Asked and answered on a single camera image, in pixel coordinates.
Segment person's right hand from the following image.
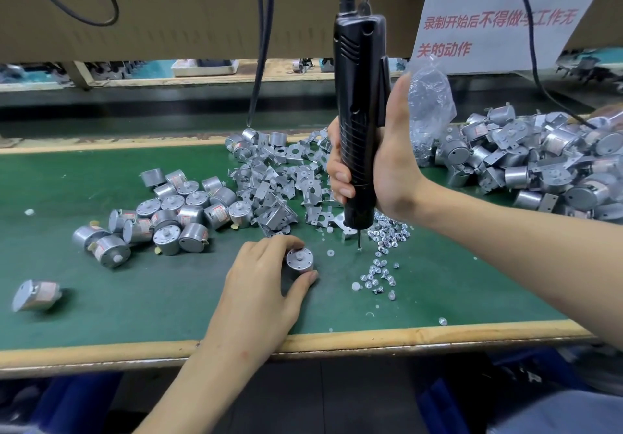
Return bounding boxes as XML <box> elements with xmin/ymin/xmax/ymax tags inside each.
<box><xmin>326</xmin><ymin>73</ymin><xmax>434</xmax><ymax>226</ymax></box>

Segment person's left hand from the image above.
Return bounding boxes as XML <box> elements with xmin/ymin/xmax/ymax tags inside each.
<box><xmin>204</xmin><ymin>234</ymin><xmax>321</xmax><ymax>372</ymax></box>

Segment silver round motor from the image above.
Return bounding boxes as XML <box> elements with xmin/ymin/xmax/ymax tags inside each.
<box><xmin>284</xmin><ymin>246</ymin><xmax>317</xmax><ymax>279</ymax></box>

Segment black electric screwdriver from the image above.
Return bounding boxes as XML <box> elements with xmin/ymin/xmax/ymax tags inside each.
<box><xmin>333</xmin><ymin>0</ymin><xmax>393</xmax><ymax>250</ymax></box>

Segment pile of metal brackets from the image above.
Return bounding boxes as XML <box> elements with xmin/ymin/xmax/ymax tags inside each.
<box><xmin>224</xmin><ymin>127</ymin><xmax>356</xmax><ymax>240</ymax></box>

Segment pile of silver motors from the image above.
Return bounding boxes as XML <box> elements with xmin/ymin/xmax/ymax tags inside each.
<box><xmin>12</xmin><ymin>168</ymin><xmax>254</xmax><ymax>313</ymax></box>

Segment pile of assembled motors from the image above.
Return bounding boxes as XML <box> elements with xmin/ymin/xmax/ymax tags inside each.
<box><xmin>433</xmin><ymin>102</ymin><xmax>623</xmax><ymax>224</ymax></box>

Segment person's right forearm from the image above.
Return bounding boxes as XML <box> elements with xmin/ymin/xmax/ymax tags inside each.
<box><xmin>413</xmin><ymin>178</ymin><xmax>623</xmax><ymax>352</ymax></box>

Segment person's left forearm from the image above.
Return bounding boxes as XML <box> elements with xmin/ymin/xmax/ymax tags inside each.
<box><xmin>134</xmin><ymin>351</ymin><xmax>269</xmax><ymax>434</ymax></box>

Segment small clear plastic bag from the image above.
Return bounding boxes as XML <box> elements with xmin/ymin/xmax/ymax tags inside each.
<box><xmin>407</xmin><ymin>54</ymin><xmax>459</xmax><ymax>167</ymax></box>

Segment scatter of small silver screws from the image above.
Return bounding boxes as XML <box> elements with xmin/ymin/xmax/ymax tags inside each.
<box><xmin>326</xmin><ymin>209</ymin><xmax>449</xmax><ymax>328</ymax></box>

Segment white paper sign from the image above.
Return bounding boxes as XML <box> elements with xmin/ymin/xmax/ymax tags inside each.
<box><xmin>411</xmin><ymin>0</ymin><xmax>617</xmax><ymax>74</ymax></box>

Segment blue plastic bin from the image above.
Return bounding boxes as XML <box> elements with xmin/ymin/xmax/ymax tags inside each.
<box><xmin>29</xmin><ymin>372</ymin><xmax>123</xmax><ymax>434</ymax></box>

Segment dark blue crate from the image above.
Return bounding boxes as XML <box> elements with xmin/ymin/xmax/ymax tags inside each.
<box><xmin>417</xmin><ymin>351</ymin><xmax>595</xmax><ymax>434</ymax></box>

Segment brown back panel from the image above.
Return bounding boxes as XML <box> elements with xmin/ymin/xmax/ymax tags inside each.
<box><xmin>0</xmin><ymin>0</ymin><xmax>623</xmax><ymax>63</ymax></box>

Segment green bench mat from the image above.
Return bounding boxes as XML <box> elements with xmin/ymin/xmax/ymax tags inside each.
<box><xmin>0</xmin><ymin>144</ymin><xmax>623</xmax><ymax>352</ymax></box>

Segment grey blue trousers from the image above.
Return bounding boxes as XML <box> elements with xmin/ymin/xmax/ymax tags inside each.
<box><xmin>487</xmin><ymin>390</ymin><xmax>623</xmax><ymax>434</ymax></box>

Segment black hanging cable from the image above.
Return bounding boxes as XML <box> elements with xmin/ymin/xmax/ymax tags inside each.
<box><xmin>248</xmin><ymin>0</ymin><xmax>278</xmax><ymax>128</ymax></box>
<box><xmin>245</xmin><ymin>0</ymin><xmax>270</xmax><ymax>128</ymax></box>

